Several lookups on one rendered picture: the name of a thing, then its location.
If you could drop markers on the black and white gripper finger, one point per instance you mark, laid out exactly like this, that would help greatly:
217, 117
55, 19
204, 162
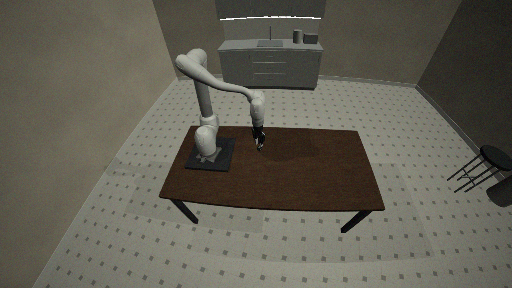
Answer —
262, 138
255, 135

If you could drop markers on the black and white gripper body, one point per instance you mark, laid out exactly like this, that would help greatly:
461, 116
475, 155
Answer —
258, 129

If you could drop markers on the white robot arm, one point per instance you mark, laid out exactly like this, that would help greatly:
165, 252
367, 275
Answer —
194, 65

